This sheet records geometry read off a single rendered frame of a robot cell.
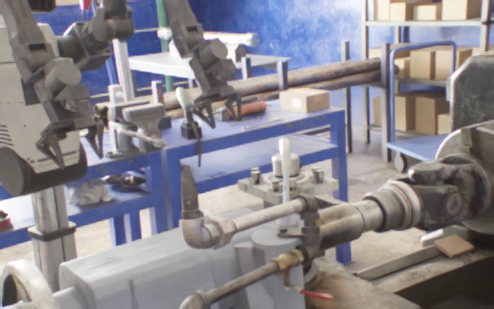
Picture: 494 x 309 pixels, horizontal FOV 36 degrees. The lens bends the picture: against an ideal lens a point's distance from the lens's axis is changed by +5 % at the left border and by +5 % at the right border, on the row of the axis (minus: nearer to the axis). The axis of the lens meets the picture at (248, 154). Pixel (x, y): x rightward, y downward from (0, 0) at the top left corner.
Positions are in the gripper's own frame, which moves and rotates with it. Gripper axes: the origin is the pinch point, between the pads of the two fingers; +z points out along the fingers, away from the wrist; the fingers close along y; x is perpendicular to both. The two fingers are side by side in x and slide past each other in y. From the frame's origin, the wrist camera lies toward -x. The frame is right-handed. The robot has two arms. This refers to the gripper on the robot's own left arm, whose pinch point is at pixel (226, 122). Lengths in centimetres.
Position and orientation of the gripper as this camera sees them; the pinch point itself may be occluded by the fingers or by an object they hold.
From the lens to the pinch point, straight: 197.6
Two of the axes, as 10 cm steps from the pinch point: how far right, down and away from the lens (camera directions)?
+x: -5.7, 3.7, 7.3
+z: 4.1, 9.0, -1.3
